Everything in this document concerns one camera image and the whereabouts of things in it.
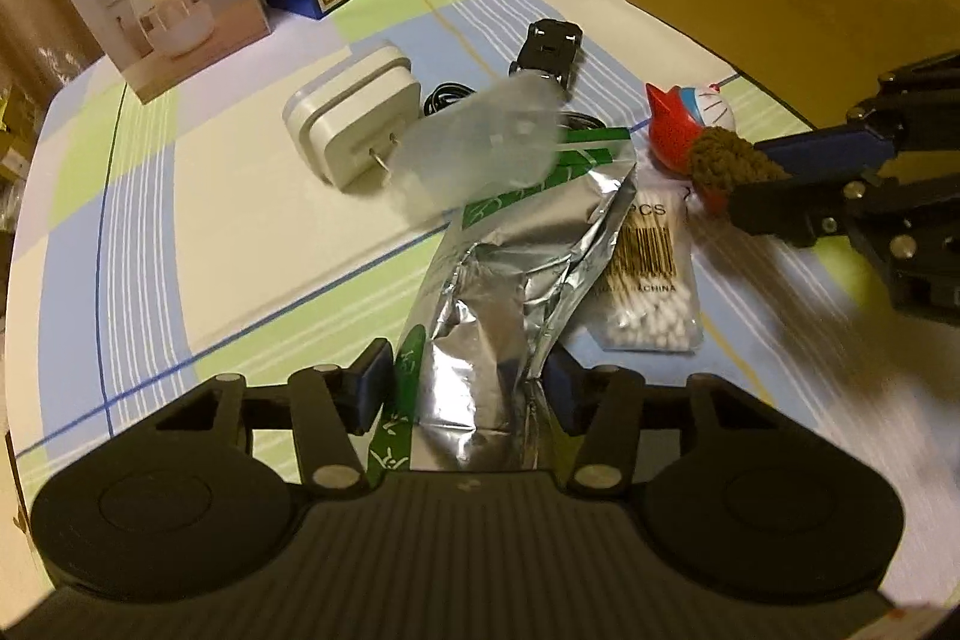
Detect black toy car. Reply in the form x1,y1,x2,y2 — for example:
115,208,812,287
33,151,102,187
508,20,584,100

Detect white power adapter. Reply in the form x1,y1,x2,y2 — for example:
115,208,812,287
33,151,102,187
283,42,418,193

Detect cotton swab packet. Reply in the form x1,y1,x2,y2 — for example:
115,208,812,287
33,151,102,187
596,167,706,353

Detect red blue cat figurine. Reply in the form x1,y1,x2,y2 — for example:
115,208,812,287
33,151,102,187
646,81,740,173

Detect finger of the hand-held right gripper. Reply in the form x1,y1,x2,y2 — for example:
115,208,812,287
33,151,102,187
727,160,960,315
754,51,960,170

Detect black cable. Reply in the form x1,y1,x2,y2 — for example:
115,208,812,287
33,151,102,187
421,81,608,136

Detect silver green foil pouch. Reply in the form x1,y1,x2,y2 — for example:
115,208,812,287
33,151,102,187
367,126,638,487

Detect translucent plastic pouch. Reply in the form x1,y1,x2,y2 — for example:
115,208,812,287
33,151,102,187
386,74,565,215

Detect checked tablecloth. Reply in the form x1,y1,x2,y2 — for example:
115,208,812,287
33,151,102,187
0,0,960,540

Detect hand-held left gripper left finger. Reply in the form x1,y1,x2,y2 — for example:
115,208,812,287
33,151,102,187
154,340,398,491

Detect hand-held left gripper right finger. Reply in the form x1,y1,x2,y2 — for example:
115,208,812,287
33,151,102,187
540,347,782,491

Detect brown knitted toy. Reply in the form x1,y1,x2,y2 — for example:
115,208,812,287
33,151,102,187
688,126,790,217

